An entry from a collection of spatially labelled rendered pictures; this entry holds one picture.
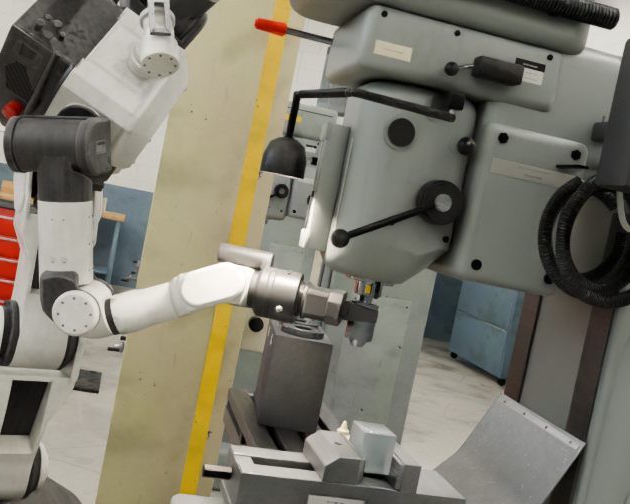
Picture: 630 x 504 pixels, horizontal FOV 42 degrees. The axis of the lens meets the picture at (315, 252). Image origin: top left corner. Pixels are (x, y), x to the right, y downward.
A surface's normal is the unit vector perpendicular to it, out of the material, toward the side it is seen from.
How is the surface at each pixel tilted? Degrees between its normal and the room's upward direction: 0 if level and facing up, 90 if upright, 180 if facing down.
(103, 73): 55
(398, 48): 90
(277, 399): 90
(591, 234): 90
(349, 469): 90
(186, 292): 80
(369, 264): 123
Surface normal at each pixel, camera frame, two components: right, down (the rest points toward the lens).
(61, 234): 0.00, 0.15
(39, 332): 0.55, -0.04
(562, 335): -0.96, -0.18
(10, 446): 0.40, -0.81
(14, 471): 0.46, 0.36
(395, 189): 0.22, 0.10
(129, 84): 0.54, -0.43
